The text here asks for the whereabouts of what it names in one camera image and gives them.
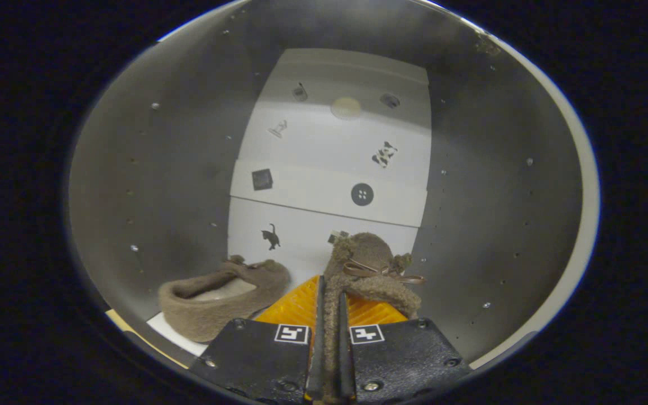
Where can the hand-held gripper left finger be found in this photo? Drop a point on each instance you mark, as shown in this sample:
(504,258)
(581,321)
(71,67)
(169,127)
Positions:
(262,354)

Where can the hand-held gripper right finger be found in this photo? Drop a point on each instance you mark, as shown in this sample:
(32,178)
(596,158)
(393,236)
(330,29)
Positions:
(403,354)

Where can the brown fuzzy shoe with bow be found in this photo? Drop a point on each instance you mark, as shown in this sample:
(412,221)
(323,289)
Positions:
(366,259)

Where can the grey shoe cabinet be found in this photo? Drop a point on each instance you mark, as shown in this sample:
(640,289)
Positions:
(161,169)

